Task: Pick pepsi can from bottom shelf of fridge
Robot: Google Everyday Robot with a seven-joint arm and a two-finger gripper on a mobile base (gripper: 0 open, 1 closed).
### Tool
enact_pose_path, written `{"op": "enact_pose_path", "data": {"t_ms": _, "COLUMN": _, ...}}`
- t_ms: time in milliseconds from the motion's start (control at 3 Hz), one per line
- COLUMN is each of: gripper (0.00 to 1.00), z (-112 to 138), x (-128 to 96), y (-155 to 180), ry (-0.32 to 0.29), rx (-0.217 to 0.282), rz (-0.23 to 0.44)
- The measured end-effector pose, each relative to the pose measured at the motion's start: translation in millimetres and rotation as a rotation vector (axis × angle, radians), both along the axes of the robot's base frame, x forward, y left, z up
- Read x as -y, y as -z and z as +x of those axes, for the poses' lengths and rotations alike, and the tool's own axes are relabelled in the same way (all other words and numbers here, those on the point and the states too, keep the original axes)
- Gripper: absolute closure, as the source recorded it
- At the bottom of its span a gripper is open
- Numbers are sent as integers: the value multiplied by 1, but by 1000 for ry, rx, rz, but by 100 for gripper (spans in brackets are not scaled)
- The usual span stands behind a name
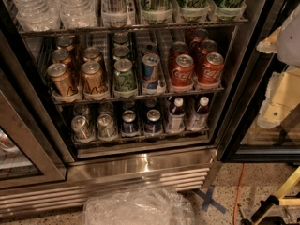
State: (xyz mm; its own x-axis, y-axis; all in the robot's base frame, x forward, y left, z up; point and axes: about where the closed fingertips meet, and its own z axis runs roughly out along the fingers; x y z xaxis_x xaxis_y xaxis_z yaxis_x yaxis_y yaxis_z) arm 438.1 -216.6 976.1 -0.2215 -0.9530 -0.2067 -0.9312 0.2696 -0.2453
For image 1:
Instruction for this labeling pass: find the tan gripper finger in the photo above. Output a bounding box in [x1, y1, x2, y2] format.
[257, 67, 300, 128]
[256, 27, 281, 53]

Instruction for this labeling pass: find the pepsi can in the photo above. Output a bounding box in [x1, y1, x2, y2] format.
[123, 100, 136, 111]
[144, 109, 162, 134]
[143, 98, 158, 111]
[122, 110, 138, 136]

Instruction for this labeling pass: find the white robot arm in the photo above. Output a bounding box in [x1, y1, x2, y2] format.
[256, 5, 300, 128]

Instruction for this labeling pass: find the middle right coca-cola can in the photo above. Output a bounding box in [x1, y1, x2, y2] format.
[195, 39, 218, 68]

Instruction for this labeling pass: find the coca-cola can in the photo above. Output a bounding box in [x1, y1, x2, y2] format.
[168, 41, 188, 75]
[195, 39, 218, 68]
[171, 54, 194, 87]
[198, 52, 224, 90]
[185, 28, 209, 50]

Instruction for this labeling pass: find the right fridge glass door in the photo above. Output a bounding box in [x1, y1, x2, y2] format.
[216, 0, 299, 163]

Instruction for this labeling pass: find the fridge glass door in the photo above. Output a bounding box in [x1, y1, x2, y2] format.
[216, 0, 299, 163]
[0, 70, 67, 188]

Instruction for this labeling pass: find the front right coca-cola can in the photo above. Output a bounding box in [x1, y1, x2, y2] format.
[198, 52, 224, 90]

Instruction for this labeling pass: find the rear coca-cola can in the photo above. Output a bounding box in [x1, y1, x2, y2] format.
[185, 28, 209, 50]

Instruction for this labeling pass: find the left green tall can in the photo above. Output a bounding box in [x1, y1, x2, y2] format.
[176, 0, 207, 22]

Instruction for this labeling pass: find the middle left coca-cola can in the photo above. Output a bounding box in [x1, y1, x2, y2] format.
[168, 41, 188, 75]

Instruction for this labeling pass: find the front left coca-cola can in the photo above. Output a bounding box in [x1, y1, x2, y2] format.
[171, 54, 194, 87]

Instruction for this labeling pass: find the front red bull can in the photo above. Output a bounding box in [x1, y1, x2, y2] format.
[142, 53, 160, 89]

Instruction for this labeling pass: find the red bull can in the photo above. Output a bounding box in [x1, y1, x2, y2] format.
[142, 53, 160, 89]
[142, 43, 158, 55]

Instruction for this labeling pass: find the rear red bull can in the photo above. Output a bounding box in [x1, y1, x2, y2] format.
[142, 43, 158, 55]

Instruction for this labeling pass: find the front green can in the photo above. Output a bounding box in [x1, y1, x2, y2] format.
[114, 59, 137, 92]

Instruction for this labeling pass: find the middle green can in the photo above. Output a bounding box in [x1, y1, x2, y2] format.
[112, 45, 130, 61]

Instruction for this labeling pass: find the rear green can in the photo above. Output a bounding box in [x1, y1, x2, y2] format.
[112, 33, 129, 46]

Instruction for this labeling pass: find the stainless steel fridge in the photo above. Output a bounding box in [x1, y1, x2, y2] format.
[0, 0, 300, 218]

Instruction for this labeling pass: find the silver can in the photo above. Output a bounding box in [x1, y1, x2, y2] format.
[73, 104, 91, 120]
[71, 115, 93, 140]
[98, 101, 113, 114]
[97, 113, 116, 141]

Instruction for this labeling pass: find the orange can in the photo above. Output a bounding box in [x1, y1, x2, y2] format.
[47, 63, 78, 97]
[52, 49, 75, 70]
[82, 47, 104, 63]
[56, 37, 75, 52]
[82, 61, 107, 95]

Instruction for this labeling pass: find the rear left silver can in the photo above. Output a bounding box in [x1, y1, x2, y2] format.
[73, 104, 91, 120]

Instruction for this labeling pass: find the rear left orange can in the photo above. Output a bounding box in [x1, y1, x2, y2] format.
[56, 37, 75, 52]

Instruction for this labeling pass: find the front left silver can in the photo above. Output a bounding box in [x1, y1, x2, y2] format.
[71, 115, 93, 140]

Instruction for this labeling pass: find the middle left orange can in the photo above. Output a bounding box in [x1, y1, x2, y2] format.
[52, 49, 75, 70]

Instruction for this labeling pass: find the front left orange can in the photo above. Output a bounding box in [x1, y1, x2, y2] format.
[47, 63, 78, 97]

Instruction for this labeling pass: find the left fridge glass door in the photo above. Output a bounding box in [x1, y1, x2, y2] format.
[0, 70, 67, 188]

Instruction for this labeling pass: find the right white-cap bottle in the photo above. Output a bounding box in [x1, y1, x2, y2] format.
[187, 97, 210, 131]

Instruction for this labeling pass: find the white-cap bottle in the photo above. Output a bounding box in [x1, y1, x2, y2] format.
[167, 97, 185, 132]
[187, 97, 210, 131]

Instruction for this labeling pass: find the yellow black stand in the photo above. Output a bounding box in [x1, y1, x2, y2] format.
[241, 167, 300, 225]

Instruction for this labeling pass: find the left white-cap bottle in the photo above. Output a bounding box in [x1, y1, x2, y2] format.
[167, 97, 185, 132]

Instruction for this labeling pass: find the blue tape cross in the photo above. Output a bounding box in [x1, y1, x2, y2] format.
[193, 185, 226, 214]

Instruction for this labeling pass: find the clear plastic bin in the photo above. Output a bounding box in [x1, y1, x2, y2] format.
[82, 187, 195, 225]

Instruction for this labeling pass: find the clear water bottle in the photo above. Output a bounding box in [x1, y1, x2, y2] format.
[13, 0, 60, 32]
[60, 0, 98, 29]

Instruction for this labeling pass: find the left clear water bottle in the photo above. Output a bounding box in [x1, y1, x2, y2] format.
[13, 0, 60, 32]

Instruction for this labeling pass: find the orange cable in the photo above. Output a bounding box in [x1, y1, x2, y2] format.
[232, 163, 248, 225]

